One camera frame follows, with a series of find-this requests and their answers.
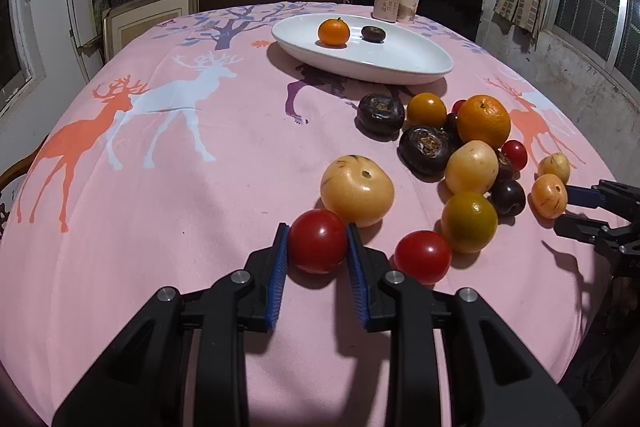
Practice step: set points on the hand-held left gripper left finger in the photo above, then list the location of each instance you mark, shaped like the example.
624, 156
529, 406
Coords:
279, 277

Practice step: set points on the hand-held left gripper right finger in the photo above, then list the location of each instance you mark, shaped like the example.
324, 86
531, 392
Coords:
357, 287

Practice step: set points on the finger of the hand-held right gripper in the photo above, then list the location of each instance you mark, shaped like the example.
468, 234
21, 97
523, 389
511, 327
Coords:
580, 197
575, 227

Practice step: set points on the small yellow loquat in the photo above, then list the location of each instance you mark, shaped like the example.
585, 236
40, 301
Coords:
554, 168
549, 196

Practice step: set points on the red cherry tomato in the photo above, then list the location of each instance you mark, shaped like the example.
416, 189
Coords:
515, 155
458, 107
422, 257
318, 240

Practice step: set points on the dark purple plum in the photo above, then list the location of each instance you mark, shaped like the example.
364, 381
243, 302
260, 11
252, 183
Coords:
507, 198
452, 127

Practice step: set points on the large spotted yellow fruit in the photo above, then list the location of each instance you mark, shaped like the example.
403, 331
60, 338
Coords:
357, 190

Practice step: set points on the yellow-green tomato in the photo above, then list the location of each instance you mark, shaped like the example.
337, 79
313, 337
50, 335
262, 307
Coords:
468, 222

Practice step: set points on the pale yellow round fruit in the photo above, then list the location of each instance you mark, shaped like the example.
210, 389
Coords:
471, 167

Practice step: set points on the large dark water chestnut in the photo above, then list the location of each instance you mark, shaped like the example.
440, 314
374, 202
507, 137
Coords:
425, 152

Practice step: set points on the white oval plate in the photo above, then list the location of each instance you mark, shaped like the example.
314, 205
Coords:
400, 57

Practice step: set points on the small brown water chestnut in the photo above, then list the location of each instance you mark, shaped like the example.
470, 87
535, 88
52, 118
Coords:
505, 169

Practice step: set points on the pink deer-print tablecloth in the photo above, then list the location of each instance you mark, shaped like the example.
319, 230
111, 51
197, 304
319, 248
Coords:
200, 187

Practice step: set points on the large orange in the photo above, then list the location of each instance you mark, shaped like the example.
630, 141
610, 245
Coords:
483, 121

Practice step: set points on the orange-yellow tomato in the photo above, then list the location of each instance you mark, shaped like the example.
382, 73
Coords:
426, 109

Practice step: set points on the small mandarin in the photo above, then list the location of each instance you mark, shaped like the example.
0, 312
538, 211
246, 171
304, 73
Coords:
333, 33

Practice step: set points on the small dark water chestnut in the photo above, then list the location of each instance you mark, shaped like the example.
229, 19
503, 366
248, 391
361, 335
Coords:
373, 34

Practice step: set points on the cardboard box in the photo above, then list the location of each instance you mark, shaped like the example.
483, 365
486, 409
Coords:
145, 22

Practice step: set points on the white-framed window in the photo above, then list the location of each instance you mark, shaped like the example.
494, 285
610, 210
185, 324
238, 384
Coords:
12, 47

